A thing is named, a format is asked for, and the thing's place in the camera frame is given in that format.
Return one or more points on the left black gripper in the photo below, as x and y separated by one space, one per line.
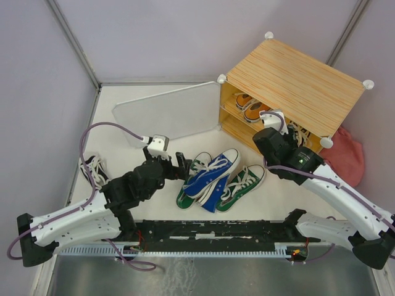
175 172

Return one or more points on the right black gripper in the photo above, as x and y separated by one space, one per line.
286 138

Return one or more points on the black sneaker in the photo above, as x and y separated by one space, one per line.
97 168
304 137

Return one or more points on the green sneaker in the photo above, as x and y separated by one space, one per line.
183 201
247 180

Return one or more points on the white cabinet door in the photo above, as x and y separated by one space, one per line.
174 114

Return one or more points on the wooden shoe cabinet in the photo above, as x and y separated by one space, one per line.
308 92

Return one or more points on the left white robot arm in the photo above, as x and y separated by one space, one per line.
103 215

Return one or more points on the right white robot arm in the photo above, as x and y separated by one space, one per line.
368 230

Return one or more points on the blue sneaker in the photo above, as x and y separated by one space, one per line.
213 194
207 173

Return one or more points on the pink cloth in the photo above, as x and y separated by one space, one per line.
345 157

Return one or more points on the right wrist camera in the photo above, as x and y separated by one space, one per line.
274 119

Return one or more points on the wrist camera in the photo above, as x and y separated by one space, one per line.
274 119
157 144

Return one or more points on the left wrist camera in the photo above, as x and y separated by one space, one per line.
157 144

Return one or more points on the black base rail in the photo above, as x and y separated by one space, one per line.
213 235

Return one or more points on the light blue cable duct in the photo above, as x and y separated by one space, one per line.
106 250

